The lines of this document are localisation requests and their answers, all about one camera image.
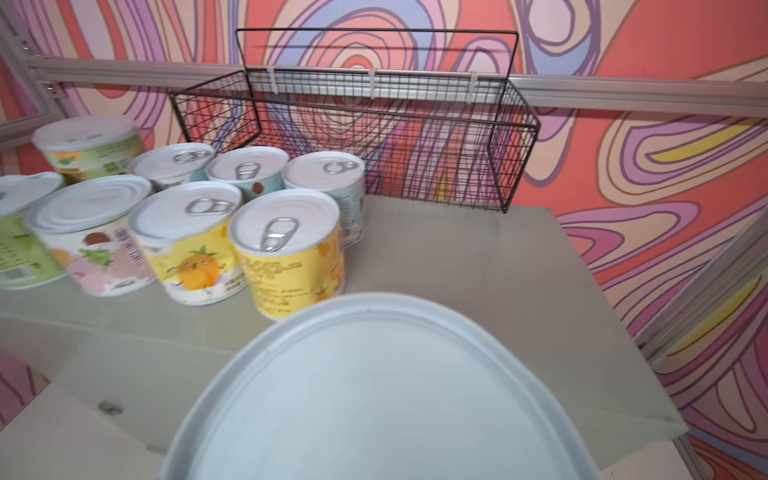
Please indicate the teal label can back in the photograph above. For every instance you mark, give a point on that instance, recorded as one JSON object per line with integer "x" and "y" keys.
{"x": 255, "y": 171}

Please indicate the pink label can plain lid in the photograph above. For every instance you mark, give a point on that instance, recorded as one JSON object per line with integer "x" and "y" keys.
{"x": 85, "y": 227}

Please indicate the yellow orange label can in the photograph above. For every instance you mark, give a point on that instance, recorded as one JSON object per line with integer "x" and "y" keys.
{"x": 89, "y": 146}

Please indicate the green label can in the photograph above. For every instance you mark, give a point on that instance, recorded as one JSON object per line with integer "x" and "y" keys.
{"x": 25, "y": 260}

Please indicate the grey metal cabinet box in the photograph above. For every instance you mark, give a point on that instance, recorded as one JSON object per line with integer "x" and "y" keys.
{"x": 517, "y": 275}

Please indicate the blue cabinet lock button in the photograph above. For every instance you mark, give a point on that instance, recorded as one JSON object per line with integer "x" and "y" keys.
{"x": 110, "y": 408}

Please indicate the black wire basket back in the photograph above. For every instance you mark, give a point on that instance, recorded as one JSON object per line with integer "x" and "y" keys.
{"x": 433, "y": 113}

